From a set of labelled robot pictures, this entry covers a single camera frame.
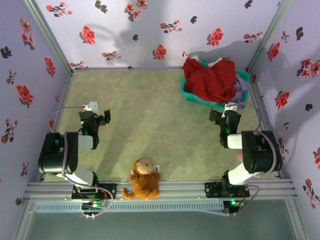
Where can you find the red t-shirt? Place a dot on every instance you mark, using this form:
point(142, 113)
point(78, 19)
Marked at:
point(210, 82)

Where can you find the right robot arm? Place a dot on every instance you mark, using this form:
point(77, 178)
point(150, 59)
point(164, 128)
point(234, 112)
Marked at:
point(260, 152)

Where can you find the teal plastic basket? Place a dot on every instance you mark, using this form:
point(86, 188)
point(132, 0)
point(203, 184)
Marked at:
point(192, 96)

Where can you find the lavender t-shirt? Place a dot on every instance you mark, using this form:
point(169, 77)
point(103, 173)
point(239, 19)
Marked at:
point(241, 83)

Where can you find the white t-shirt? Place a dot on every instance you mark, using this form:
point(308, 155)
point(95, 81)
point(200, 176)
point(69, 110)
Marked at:
point(215, 63)

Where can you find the brown plush monkey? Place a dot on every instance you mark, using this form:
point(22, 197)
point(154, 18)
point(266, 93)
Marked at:
point(143, 182)

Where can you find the circuit board with green light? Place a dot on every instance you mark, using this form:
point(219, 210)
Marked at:
point(233, 203)
point(93, 205)

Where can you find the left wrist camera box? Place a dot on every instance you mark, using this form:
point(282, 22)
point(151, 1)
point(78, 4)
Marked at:
point(92, 106)

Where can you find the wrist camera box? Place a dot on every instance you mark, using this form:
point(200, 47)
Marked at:
point(92, 106)
point(231, 107)

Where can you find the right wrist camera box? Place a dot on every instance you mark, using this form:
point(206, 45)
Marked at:
point(231, 107)

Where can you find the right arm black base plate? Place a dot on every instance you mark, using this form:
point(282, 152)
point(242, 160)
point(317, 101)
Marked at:
point(212, 190)

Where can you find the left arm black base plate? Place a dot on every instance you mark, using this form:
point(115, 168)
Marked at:
point(110, 191)

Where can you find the aluminium rail beam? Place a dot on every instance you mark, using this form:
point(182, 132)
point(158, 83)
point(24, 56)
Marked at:
point(175, 190)

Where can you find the aluminium corner post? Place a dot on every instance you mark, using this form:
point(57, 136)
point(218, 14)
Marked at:
point(50, 40)
point(267, 37)

